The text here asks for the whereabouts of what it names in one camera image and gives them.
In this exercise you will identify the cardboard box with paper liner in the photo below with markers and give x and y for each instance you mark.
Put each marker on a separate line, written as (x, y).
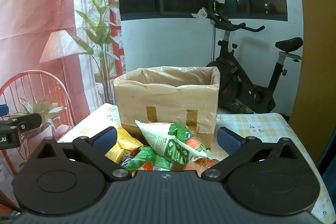
(182, 95)

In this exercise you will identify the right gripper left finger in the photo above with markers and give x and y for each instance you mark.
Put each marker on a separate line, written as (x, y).
(93, 151)

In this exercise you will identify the green white snack bag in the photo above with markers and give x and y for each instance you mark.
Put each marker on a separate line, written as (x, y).
(174, 142)

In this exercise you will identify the black exercise bike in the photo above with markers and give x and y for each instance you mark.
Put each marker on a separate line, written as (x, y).
(237, 92)

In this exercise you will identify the green chips bag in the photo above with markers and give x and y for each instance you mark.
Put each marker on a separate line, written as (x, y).
(146, 159)

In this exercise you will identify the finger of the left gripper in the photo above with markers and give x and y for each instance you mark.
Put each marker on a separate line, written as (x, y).
(26, 122)

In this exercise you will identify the yellow snack bag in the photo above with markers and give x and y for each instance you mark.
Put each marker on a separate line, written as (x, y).
(125, 144)

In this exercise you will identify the red snack packet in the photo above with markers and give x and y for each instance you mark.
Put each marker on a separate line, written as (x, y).
(206, 163)

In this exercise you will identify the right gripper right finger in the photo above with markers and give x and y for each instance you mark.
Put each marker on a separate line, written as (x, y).
(240, 150)

